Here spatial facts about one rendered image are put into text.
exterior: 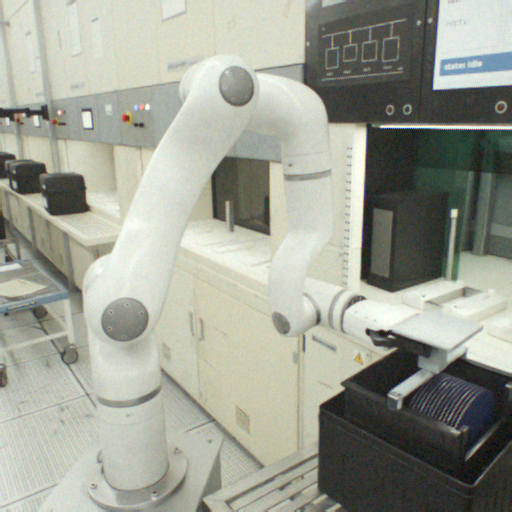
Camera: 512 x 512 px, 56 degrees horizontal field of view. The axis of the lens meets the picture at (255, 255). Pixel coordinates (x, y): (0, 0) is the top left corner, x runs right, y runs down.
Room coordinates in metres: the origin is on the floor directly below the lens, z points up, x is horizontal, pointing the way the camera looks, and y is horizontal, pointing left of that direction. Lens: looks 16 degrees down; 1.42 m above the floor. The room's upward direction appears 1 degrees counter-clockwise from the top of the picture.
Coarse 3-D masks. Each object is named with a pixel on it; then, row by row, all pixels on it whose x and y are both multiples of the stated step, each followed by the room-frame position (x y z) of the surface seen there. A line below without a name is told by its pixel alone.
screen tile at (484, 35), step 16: (448, 0) 1.08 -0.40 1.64; (464, 0) 1.05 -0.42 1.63; (480, 0) 1.02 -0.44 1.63; (496, 0) 1.00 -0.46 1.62; (448, 16) 1.08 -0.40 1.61; (496, 16) 0.99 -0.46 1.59; (448, 32) 1.08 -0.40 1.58; (464, 32) 1.05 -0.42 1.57; (480, 32) 1.02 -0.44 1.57; (496, 32) 0.99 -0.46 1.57; (448, 48) 1.08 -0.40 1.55; (464, 48) 1.04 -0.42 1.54
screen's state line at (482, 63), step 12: (444, 60) 1.08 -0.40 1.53; (456, 60) 1.06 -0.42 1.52; (468, 60) 1.04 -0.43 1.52; (480, 60) 1.01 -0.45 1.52; (492, 60) 0.99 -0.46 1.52; (504, 60) 0.97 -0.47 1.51; (444, 72) 1.08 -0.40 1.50; (456, 72) 1.06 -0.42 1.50; (468, 72) 1.03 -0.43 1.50; (480, 72) 1.01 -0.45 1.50
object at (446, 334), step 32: (416, 320) 0.76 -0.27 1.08; (448, 320) 0.76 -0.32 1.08; (448, 352) 0.66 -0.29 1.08; (352, 384) 0.72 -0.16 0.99; (384, 384) 0.82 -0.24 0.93; (416, 384) 0.69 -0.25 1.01; (480, 384) 0.77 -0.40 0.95; (352, 416) 0.73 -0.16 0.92; (384, 416) 0.68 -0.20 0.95; (416, 416) 0.63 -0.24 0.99; (416, 448) 0.64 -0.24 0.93; (448, 448) 0.60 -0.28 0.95; (480, 448) 0.65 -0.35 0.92
